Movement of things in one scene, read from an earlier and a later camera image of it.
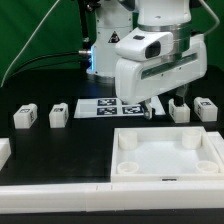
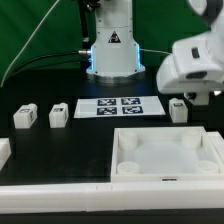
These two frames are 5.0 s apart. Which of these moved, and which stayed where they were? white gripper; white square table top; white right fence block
Moved: white gripper
Stayed: white square table top; white right fence block
